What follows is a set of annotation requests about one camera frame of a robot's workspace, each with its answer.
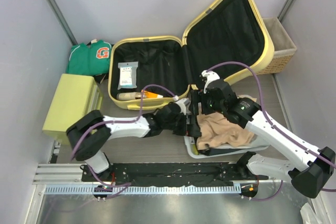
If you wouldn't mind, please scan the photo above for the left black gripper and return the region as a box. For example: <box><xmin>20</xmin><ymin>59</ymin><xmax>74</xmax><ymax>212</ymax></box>
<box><xmin>163</xmin><ymin>112</ymin><xmax>203</xmax><ymax>137</ymax></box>

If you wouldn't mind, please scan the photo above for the beige sock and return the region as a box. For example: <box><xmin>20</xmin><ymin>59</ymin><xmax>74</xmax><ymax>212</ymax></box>
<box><xmin>196</xmin><ymin>112</ymin><xmax>255</xmax><ymax>150</ymax></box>

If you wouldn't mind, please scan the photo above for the yellow hard-shell suitcase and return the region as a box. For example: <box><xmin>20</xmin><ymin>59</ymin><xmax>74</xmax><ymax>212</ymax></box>
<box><xmin>108</xmin><ymin>0</ymin><xmax>275</xmax><ymax>110</ymax></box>

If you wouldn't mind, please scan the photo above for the white plastic mesh basket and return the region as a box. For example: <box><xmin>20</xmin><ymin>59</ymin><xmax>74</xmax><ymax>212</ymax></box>
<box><xmin>183</xmin><ymin>95</ymin><xmax>270</xmax><ymax>159</ymax></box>

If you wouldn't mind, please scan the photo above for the grey white garment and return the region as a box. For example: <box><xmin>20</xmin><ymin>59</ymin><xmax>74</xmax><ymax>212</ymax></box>
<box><xmin>194</xmin><ymin>94</ymin><xmax>268</xmax><ymax>156</ymax></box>

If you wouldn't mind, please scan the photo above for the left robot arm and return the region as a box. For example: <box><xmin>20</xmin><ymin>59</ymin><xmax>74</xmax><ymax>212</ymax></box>
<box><xmin>66</xmin><ymin>99</ymin><xmax>202</xmax><ymax>182</ymax></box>

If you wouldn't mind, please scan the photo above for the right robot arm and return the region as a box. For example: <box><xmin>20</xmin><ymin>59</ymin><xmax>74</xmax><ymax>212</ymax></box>
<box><xmin>190</xmin><ymin>80</ymin><xmax>335</xmax><ymax>198</ymax></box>

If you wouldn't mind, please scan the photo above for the orange tube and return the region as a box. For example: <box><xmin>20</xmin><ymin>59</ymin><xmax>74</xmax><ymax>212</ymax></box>
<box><xmin>141</xmin><ymin>90</ymin><xmax>163</xmax><ymax>99</ymax></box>

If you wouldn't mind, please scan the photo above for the beige cosmetic bottle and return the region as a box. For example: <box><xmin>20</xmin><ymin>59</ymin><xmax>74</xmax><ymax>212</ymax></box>
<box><xmin>117</xmin><ymin>92</ymin><xmax>142</xmax><ymax>101</ymax></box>

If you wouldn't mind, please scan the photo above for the white tissue pack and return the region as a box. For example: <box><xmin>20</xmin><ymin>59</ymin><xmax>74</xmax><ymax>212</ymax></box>
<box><xmin>118</xmin><ymin>61</ymin><xmax>138</xmax><ymax>90</ymax></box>

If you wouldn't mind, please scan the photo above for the dark cloth under jersey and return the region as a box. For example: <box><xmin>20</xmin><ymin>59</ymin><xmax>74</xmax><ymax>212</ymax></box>
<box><xmin>94</xmin><ymin>73</ymin><xmax>109</xmax><ymax>84</ymax></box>

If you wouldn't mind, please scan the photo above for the wicker basket with liner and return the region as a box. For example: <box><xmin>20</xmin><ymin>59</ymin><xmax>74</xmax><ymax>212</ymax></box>
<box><xmin>257</xmin><ymin>17</ymin><xmax>297</xmax><ymax>74</ymax></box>

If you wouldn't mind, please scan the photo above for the green jersey with G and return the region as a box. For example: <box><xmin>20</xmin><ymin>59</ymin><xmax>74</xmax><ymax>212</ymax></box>
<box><xmin>66</xmin><ymin>40</ymin><xmax>112</xmax><ymax>76</ymax></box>

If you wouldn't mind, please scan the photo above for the yellow-green drawer box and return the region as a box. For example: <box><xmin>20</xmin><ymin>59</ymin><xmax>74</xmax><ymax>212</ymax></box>
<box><xmin>43</xmin><ymin>73</ymin><xmax>103</xmax><ymax>145</ymax></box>

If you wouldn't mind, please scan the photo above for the white crumpled plastic bag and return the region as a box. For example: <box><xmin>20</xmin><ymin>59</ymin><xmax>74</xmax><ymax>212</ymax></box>
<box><xmin>300</xmin><ymin>202</ymin><xmax>322</xmax><ymax>224</ymax></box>

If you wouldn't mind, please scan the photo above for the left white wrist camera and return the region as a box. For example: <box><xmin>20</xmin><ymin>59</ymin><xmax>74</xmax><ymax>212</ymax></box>
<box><xmin>174</xmin><ymin>98</ymin><xmax>191</xmax><ymax>114</ymax></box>

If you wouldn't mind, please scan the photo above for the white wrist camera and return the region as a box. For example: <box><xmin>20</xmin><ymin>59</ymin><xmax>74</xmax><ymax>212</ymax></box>
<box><xmin>201</xmin><ymin>70</ymin><xmax>220</xmax><ymax>93</ymax></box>
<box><xmin>174</xmin><ymin>98</ymin><xmax>191</xmax><ymax>114</ymax></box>

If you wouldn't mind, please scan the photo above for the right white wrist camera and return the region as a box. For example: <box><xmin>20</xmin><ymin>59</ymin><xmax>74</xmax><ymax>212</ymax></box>
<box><xmin>201</xmin><ymin>70</ymin><xmax>220</xmax><ymax>93</ymax></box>

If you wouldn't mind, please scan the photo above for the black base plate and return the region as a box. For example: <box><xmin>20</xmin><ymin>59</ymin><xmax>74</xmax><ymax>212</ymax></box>
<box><xmin>97</xmin><ymin>162</ymin><xmax>268</xmax><ymax>187</ymax></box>

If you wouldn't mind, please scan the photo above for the white slotted cable duct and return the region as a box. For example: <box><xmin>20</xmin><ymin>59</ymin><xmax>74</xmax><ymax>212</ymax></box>
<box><xmin>44</xmin><ymin>184</ymin><xmax>241</xmax><ymax>195</ymax></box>

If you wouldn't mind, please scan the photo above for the aluminium rail frame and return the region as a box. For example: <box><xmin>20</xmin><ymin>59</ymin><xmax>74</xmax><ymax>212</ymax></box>
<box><xmin>25</xmin><ymin>140</ymin><xmax>331</xmax><ymax>224</ymax></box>

